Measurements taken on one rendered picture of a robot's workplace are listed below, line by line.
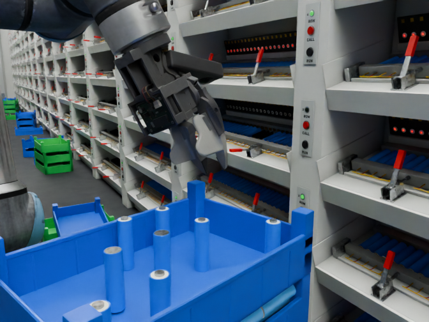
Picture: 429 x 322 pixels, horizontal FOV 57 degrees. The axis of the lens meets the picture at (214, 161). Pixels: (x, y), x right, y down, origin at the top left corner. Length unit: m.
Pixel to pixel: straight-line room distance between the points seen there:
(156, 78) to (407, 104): 0.42
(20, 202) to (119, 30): 0.67
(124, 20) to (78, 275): 0.32
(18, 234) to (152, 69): 0.68
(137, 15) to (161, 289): 0.35
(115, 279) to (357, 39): 0.70
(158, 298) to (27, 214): 0.80
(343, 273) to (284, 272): 0.48
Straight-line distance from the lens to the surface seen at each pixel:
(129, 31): 0.54
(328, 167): 0.88
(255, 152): 1.08
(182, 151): 0.61
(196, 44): 1.46
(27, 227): 1.12
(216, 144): 0.58
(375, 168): 0.86
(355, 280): 0.90
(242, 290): 0.40
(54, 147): 3.07
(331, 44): 0.86
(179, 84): 0.55
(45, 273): 0.49
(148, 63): 0.55
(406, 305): 0.85
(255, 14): 1.06
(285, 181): 0.98
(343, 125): 0.90
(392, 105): 0.76
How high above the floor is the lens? 0.72
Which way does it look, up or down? 13 degrees down
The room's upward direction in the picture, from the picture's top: straight up
